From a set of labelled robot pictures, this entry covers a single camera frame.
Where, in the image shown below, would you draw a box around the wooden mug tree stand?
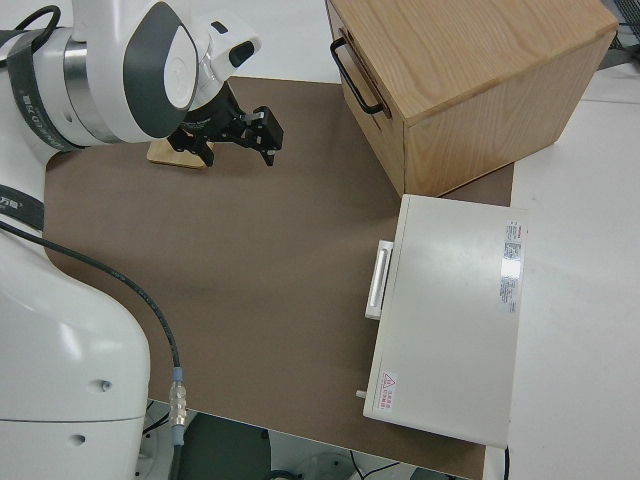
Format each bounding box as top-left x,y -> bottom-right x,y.
146,139 -> 216,171

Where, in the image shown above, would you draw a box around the white toaster oven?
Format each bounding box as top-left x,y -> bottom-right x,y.
355,193 -> 530,449

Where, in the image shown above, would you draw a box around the wooden box with black handle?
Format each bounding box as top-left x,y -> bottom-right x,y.
327,0 -> 619,199

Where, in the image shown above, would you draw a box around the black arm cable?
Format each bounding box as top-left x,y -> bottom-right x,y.
0,219 -> 189,446

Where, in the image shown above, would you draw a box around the brown table mat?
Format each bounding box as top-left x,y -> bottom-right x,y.
42,76 -> 516,480

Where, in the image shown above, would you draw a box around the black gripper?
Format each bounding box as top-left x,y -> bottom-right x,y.
167,84 -> 284,169

